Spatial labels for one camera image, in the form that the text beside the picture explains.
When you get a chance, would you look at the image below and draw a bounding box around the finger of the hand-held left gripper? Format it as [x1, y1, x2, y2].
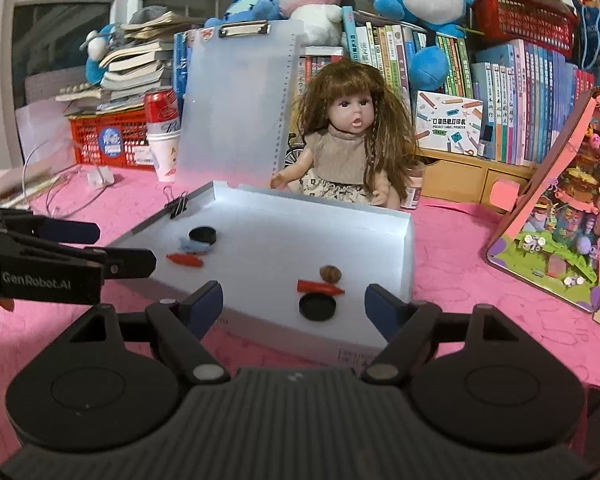
[0, 227, 157, 279]
[0, 206, 101, 246]

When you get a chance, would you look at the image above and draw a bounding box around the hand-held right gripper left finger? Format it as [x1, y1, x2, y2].
[55, 281, 230, 386]

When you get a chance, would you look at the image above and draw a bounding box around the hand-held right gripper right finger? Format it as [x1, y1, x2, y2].
[361, 284, 536, 385]

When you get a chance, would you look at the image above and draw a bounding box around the black round cap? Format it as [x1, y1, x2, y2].
[188, 226, 217, 246]
[299, 294, 338, 322]

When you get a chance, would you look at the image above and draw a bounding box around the white cardboard box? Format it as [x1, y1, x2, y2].
[107, 180, 415, 366]

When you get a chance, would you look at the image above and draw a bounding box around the white charger plug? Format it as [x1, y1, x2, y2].
[86, 167, 115, 188]

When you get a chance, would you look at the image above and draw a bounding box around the small black binder clip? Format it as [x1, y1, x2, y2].
[162, 186, 191, 220]

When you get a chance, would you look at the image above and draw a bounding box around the red plastic basket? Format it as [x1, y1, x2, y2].
[474, 0, 580, 58]
[67, 107, 156, 167]

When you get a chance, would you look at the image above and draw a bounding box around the white paper cup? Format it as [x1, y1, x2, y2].
[146, 129, 182, 183]

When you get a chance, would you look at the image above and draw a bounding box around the small labelled jar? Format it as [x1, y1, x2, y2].
[400, 162, 426, 211]

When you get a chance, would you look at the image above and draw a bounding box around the red drink can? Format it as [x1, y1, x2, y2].
[144, 88, 182, 133]

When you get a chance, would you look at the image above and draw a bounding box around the wooden desktop drawer unit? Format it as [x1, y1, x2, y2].
[420, 147, 543, 207]

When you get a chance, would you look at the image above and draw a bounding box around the brown-haired baby doll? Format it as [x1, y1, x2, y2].
[270, 57, 421, 211]

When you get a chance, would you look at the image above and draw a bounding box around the stack of worn books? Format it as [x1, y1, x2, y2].
[55, 10, 191, 113]

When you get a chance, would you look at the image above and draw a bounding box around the black miniature bicycle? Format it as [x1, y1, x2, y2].
[282, 132, 311, 196]

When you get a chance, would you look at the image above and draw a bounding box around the translucent plastic clipboard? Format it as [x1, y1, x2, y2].
[174, 19, 306, 191]

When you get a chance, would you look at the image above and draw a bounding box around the small blue white plush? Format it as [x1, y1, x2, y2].
[84, 22, 118, 86]

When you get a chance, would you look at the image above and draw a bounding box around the colourful pencil-print box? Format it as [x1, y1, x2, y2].
[414, 90, 485, 158]

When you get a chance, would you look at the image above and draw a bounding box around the pink triangular miniature dollhouse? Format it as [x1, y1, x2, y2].
[486, 87, 600, 313]

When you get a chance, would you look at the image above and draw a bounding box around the row of upright books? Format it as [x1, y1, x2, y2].
[172, 6, 596, 167]

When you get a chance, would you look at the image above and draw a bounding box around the blue big-eared plush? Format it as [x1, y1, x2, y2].
[203, 0, 288, 28]

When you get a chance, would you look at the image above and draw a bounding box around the large blue white plush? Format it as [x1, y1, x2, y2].
[371, 0, 476, 92]

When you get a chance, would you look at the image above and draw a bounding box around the white cable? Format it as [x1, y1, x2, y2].
[22, 140, 101, 221]

